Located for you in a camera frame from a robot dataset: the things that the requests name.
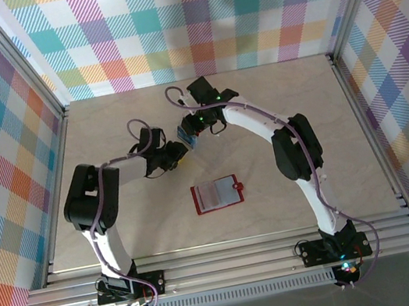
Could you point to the clear box with blue insert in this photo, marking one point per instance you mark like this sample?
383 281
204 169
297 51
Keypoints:
188 138

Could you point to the red leather card holder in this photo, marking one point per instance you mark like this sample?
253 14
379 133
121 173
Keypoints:
219 194

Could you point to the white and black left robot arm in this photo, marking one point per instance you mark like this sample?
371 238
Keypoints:
93 196

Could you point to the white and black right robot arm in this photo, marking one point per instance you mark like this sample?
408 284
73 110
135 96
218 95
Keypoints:
298 144

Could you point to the controller board with lights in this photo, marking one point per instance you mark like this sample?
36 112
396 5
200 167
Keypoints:
348 270

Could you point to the aluminium side rail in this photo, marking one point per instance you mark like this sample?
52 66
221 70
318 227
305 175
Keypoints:
58 174
364 113

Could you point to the aluminium frame rails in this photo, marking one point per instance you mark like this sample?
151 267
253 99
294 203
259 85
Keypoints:
228 265

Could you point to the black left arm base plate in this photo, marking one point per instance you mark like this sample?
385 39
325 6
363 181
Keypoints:
156 282

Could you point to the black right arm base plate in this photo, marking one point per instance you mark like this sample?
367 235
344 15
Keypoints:
313 252

